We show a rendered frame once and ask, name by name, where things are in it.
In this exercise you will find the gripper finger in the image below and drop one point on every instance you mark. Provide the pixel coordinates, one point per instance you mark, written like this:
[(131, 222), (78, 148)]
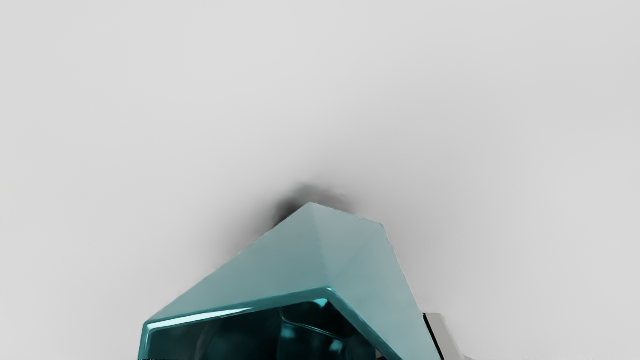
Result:
[(442, 337)]

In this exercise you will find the teal faceted mug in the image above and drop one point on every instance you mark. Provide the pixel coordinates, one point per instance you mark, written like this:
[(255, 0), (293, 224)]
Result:
[(310, 260)]

